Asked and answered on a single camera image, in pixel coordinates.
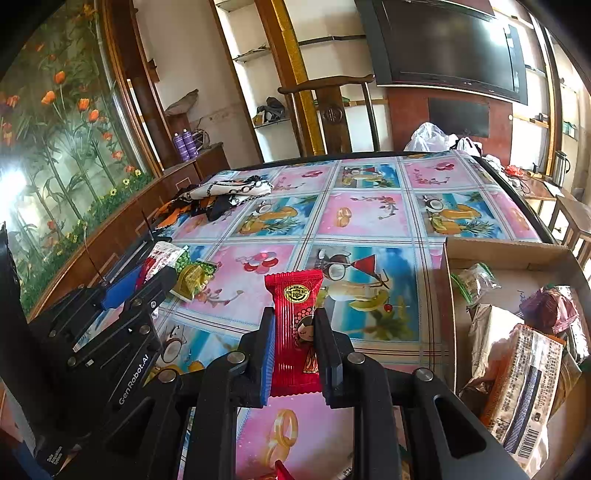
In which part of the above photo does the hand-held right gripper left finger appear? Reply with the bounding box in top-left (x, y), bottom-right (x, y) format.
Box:
top-left (65, 307), bottom-right (277, 480)

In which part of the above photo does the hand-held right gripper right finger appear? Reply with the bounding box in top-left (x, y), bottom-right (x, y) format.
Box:
top-left (313, 307), bottom-right (531, 480)

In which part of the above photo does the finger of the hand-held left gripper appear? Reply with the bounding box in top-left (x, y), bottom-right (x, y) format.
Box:
top-left (65, 265), bottom-right (180, 370)
top-left (44, 271), bottom-right (145, 333)

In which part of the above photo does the red label cracker packet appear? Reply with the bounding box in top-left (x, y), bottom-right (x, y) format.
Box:
top-left (137, 241), bottom-right (191, 289)

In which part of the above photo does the green yellow snack packet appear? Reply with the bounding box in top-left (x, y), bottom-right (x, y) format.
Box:
top-left (170, 259), bottom-right (219, 303)

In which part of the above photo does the red striped snack packet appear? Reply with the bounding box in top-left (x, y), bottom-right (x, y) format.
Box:
top-left (264, 270), bottom-right (325, 398)

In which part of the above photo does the silver foil snack packet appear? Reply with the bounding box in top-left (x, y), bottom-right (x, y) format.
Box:
top-left (465, 302), bottom-right (526, 394)

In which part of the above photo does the orange barcode snack packet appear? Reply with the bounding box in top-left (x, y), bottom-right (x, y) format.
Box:
top-left (480, 323), bottom-right (567, 468)

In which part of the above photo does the cardboard box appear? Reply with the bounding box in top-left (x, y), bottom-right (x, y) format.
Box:
top-left (436, 236), bottom-right (591, 480)

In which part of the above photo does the dark red snack packet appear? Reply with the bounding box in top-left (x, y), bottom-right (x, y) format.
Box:
top-left (519, 285), bottom-right (581, 334)

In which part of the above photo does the black flat case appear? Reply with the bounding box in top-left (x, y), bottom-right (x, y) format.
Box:
top-left (99, 237), bottom-right (162, 284)

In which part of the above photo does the wooden sideboard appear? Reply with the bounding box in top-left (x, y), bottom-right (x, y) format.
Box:
top-left (28, 143), bottom-right (232, 324)

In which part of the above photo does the orange black cloth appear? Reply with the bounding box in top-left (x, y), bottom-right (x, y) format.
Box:
top-left (154, 196), bottom-right (242, 228)

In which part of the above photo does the white black patterned cloth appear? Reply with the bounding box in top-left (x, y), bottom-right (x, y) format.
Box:
top-left (178, 178), bottom-right (276, 205)

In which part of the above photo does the printed tablecloth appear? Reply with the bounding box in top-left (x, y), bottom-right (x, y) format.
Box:
top-left (148, 154), bottom-right (557, 480)

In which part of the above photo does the brown cloth bag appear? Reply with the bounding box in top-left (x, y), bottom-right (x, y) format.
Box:
top-left (165, 90), bottom-right (200, 117)

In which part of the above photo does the black grey bundle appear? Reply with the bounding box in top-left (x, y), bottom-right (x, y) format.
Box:
top-left (255, 96), bottom-right (286, 126)

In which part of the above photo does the wooden chair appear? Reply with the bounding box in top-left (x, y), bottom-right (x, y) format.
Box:
top-left (277, 74), bottom-right (384, 155)

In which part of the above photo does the white plastic bag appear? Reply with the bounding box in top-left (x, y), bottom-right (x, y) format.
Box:
top-left (404, 122), bottom-right (452, 153)

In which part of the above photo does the black white bag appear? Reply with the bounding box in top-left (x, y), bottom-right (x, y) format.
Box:
top-left (455, 136), bottom-right (484, 158)

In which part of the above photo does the golden wooden pillar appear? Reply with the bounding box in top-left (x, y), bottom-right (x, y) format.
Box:
top-left (256, 0), bottom-right (324, 155)

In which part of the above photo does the wooden side table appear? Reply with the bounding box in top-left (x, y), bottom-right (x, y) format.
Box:
top-left (505, 173), bottom-right (568, 204)

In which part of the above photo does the black rectangular panel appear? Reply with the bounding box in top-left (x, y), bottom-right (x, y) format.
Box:
top-left (428, 98), bottom-right (490, 138)

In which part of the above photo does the wooden stool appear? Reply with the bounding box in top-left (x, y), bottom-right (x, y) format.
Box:
top-left (549, 194), bottom-right (591, 268)

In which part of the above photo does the metal kettle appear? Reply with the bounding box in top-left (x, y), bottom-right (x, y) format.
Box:
top-left (553, 150), bottom-right (572, 186)

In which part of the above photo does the black flat television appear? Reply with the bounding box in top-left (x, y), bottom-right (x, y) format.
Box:
top-left (355, 0), bottom-right (529, 106)

